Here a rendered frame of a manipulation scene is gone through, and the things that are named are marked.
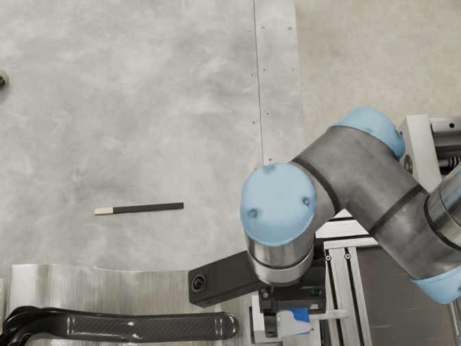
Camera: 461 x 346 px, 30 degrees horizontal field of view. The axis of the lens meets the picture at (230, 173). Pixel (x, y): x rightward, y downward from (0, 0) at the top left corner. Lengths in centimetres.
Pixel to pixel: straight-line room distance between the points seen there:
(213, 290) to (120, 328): 23
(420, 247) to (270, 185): 16
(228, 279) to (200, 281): 4
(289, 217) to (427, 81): 165
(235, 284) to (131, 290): 25
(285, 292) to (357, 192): 20
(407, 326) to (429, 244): 112
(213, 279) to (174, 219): 32
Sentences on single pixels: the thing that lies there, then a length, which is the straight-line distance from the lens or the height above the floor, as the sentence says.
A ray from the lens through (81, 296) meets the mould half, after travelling 121.
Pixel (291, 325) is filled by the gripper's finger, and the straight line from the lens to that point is 112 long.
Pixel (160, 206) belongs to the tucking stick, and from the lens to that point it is 136.
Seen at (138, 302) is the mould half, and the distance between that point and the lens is 124.
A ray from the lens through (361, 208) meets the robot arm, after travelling 90.
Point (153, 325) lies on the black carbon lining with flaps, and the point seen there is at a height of 88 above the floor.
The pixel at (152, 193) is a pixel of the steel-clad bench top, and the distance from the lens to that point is 137.
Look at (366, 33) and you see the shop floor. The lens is 248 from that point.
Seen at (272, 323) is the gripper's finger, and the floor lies 105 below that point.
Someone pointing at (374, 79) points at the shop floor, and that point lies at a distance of 242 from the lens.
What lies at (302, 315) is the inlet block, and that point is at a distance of 118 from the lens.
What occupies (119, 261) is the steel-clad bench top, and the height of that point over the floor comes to 80.
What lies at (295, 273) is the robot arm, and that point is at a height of 117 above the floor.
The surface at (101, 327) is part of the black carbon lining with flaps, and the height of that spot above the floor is 90.
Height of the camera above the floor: 209
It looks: 69 degrees down
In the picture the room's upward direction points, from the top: 11 degrees clockwise
